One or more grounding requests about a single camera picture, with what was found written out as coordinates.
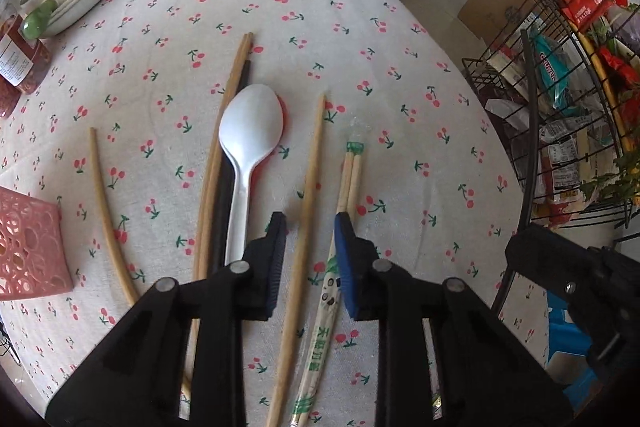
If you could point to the clear printed chopstick sleeve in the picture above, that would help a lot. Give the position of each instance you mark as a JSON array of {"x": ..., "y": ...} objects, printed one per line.
[{"x": 320, "y": 342}]

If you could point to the green leafy vegetable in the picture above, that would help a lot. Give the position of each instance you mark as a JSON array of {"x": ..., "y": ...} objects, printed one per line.
[{"x": 620, "y": 177}]

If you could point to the white plastic spoon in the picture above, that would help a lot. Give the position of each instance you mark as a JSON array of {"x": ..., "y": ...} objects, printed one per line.
[{"x": 250, "y": 122}]

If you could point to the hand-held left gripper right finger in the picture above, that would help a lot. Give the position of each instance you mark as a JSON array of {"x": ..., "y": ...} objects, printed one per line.
[{"x": 345, "y": 267}]

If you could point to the black chopstick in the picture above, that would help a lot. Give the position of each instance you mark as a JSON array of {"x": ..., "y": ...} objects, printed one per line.
[{"x": 225, "y": 207}]

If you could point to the cherry print tablecloth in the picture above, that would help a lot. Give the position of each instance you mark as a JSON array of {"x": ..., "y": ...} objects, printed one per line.
[{"x": 400, "y": 107}]

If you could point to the straight wooden chopstick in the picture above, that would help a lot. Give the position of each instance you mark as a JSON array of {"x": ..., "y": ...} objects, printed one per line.
[{"x": 310, "y": 187}]

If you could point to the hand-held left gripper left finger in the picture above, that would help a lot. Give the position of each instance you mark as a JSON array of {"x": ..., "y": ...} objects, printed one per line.
[{"x": 278, "y": 257}]

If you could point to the labelled jar of red flakes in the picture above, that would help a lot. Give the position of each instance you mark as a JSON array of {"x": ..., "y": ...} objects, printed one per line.
[{"x": 22, "y": 57}]

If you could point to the pale disposable chopstick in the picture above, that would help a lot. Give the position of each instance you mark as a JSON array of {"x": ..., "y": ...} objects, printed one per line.
[
  {"x": 344, "y": 182},
  {"x": 355, "y": 184}
]

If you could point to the teal snack packet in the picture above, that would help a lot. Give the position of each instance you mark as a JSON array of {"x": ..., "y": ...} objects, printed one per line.
[{"x": 550, "y": 67}]

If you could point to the green ceramic spoon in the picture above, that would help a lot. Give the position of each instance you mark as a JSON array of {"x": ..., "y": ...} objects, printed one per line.
[{"x": 36, "y": 22}]

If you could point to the pink perforated basket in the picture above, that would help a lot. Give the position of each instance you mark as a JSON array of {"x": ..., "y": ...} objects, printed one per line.
[{"x": 30, "y": 247}]

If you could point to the curved wooden chopstick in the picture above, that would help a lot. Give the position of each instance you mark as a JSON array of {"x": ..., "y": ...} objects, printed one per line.
[{"x": 107, "y": 207}]

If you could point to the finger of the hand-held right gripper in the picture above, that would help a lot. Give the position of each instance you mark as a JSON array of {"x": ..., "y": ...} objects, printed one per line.
[{"x": 540, "y": 257}]

